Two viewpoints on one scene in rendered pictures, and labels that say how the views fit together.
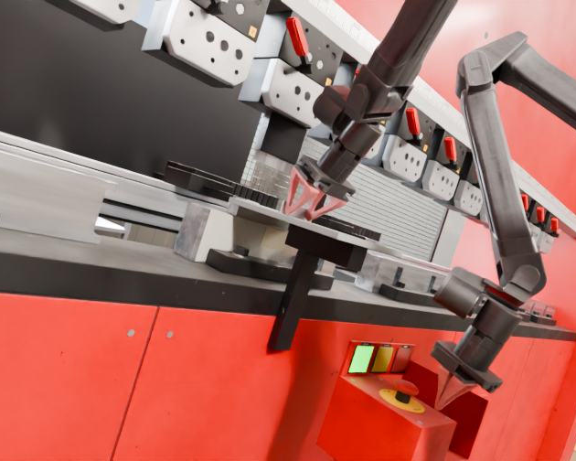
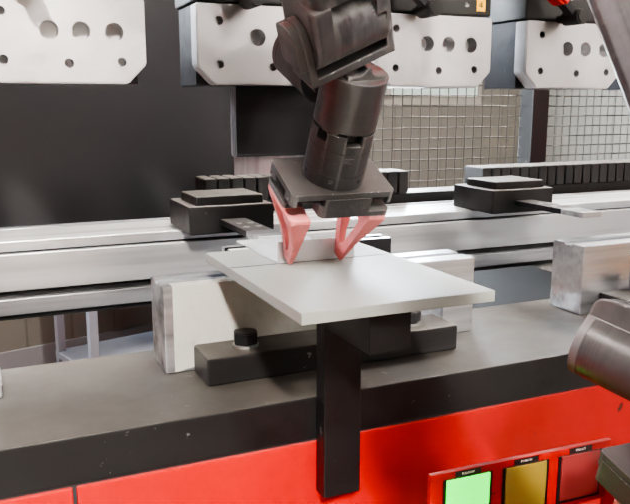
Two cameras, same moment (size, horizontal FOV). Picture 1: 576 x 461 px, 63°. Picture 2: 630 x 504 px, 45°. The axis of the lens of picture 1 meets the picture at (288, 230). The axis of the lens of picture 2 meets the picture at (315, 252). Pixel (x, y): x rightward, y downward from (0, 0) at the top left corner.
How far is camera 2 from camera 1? 0.35 m
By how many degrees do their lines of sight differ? 23
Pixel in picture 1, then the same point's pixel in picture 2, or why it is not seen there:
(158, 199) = (160, 260)
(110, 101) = (85, 117)
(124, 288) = (2, 478)
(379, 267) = (584, 266)
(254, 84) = (188, 54)
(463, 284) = (615, 336)
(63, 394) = not seen: outside the picture
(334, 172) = (325, 178)
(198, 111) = not seen: hidden behind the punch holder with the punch
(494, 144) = not seen: outside the picture
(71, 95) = (28, 132)
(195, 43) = (26, 51)
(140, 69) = not seen: hidden behind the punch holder
